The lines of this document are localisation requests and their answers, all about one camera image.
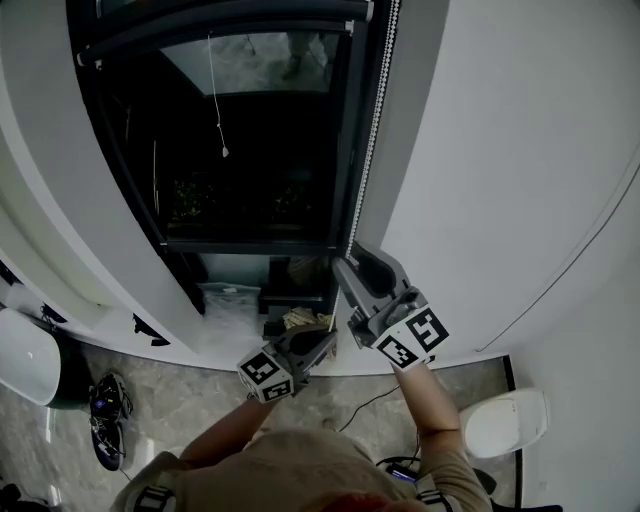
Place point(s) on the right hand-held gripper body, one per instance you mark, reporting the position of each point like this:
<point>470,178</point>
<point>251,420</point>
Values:
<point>410,335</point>

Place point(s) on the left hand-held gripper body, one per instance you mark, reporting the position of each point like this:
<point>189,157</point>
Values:
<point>260,375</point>

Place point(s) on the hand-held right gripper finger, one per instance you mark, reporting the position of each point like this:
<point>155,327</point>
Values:
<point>357,290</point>
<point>400,275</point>

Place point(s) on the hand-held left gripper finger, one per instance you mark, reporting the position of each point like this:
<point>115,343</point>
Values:
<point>287,336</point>
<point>320,357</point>

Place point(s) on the person's left forearm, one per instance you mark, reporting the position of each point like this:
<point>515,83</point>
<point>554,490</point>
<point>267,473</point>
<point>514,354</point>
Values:
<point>225,435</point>

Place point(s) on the person's right forearm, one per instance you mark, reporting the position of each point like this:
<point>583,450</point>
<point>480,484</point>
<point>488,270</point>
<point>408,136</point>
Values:
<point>425,400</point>

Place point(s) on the clear plastic bag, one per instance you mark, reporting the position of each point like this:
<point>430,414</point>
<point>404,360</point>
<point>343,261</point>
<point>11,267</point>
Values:
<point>230,310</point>

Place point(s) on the person's beige shirt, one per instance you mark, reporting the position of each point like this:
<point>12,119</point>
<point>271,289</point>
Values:
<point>280,475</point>

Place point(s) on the small black angular device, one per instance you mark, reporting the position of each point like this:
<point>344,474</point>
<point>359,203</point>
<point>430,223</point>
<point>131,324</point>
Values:
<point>141,325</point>

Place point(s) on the white rounded bin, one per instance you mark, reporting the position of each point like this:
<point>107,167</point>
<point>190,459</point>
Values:
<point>505,425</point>

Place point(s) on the blue screen handheld device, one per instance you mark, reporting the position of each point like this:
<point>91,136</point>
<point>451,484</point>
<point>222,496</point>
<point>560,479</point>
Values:
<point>402,474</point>

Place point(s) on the green leafy plant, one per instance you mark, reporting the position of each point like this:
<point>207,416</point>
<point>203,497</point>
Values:
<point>192,200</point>

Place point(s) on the small black tripod device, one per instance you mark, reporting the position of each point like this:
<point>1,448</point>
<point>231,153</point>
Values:
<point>50,316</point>

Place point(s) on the black window frame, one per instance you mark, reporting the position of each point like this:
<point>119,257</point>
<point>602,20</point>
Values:
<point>250,246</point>

